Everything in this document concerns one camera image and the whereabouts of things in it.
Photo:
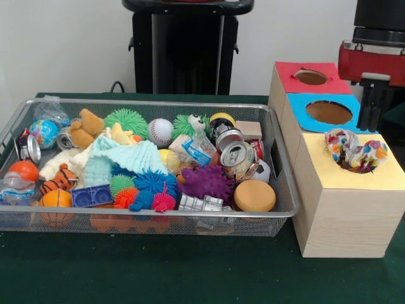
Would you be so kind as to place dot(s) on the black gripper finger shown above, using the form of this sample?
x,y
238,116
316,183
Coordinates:
x,y
367,107
379,107

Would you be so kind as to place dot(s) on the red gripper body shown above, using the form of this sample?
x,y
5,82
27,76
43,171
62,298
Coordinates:
x,y
373,65

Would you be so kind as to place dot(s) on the small patterned cloth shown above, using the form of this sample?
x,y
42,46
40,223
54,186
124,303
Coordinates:
x,y
354,150

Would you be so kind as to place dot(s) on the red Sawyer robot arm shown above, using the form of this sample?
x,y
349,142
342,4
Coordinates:
x,y
379,22

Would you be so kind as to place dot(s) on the wooden box with three holes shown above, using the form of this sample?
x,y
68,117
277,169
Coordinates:
x,y
345,228

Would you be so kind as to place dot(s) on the shallow mesh bin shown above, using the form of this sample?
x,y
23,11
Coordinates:
x,y
269,221

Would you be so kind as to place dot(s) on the dark green side tablecloth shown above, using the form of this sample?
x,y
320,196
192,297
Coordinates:
x,y
397,120

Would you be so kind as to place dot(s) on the crushed drink can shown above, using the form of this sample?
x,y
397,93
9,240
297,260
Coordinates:
x,y
237,158

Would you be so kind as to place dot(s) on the orange round sponge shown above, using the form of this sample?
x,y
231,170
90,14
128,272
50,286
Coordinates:
x,y
254,194

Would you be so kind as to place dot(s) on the purple spiky ball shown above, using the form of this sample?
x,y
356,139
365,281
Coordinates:
x,y
205,182

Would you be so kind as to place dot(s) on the green spiky toy with eyes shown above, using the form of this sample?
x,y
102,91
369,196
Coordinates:
x,y
185,125

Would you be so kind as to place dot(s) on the white baseball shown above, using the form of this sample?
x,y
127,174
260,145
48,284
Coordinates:
x,y
160,131

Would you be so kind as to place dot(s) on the blue spiky ball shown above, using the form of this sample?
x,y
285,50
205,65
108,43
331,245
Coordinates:
x,y
155,183

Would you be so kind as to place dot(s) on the light blue knitted cloth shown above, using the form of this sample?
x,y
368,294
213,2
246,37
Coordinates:
x,y
133,155

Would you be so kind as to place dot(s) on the green spiky ball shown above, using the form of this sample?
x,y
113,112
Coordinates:
x,y
125,118

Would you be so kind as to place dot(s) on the brown teddy bear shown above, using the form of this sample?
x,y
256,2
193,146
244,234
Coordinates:
x,y
85,128

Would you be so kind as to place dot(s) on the tiger plush toy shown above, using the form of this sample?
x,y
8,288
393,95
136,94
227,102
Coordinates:
x,y
61,180

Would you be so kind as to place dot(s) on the small basketball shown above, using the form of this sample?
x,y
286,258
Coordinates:
x,y
57,199

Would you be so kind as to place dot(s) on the small globe ball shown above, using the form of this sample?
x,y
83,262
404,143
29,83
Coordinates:
x,y
44,134

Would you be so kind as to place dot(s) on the orange ball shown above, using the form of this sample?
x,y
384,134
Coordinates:
x,y
25,171

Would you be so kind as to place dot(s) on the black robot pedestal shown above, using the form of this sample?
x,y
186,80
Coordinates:
x,y
190,47

